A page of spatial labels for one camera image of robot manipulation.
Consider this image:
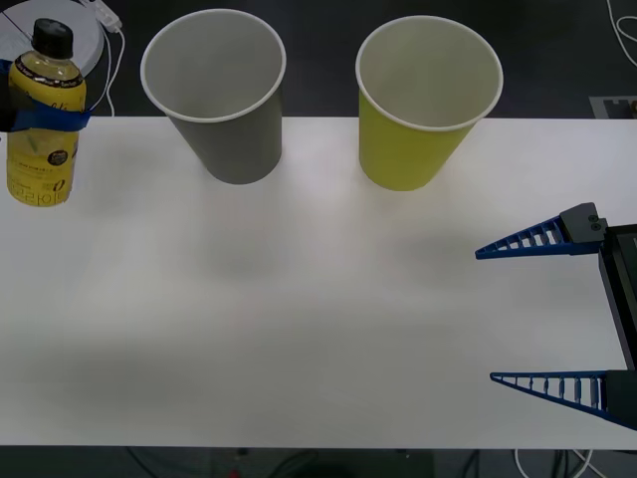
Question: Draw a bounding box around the grey floor box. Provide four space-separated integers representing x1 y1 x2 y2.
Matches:
589 96 637 120

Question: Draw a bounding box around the white power strip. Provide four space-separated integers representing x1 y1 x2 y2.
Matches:
82 0 123 34

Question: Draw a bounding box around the round pale grey disc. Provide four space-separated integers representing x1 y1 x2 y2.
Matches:
0 0 107 81

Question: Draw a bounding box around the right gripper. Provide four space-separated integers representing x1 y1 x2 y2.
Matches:
475 201 637 432

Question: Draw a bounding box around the white looped cable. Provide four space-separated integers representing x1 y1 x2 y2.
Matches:
605 0 637 67

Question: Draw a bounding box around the yellow-green plastic waste bin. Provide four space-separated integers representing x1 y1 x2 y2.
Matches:
354 14 504 192

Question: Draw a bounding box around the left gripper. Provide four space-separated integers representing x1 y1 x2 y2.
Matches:
0 57 94 133

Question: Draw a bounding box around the thin black cable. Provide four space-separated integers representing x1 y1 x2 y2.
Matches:
0 10 34 39

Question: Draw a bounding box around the yellow bottle with black cap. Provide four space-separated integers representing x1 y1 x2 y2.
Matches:
5 18 88 207

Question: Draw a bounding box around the white cable under table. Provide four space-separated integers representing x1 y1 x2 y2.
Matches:
514 447 601 478

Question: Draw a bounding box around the white power strip cable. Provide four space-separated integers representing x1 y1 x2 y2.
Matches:
83 27 126 119

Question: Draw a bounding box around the grey plastic waste bin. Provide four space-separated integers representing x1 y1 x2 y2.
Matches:
139 10 288 186

